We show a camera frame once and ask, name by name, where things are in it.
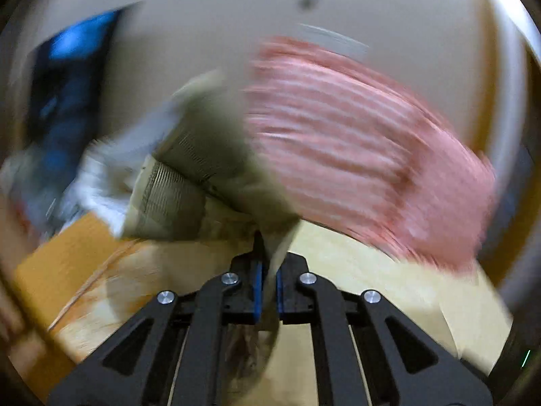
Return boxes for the orange-brown flat board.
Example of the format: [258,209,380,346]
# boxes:
[12,212,142,375]

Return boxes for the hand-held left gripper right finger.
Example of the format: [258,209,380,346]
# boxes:
[276,253,494,406]

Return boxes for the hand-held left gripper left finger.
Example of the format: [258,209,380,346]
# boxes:
[46,232,265,406]

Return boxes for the olive green pants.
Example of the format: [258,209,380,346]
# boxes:
[122,69,302,392]

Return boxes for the white crumpled cloth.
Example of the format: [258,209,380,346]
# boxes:
[63,97,180,238]

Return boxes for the pink striped cloth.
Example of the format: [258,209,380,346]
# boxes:
[244,36,498,274]

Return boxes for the dark blue object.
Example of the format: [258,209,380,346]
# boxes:
[23,8,125,231]

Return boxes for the white flat object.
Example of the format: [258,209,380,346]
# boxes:
[298,22,369,61]

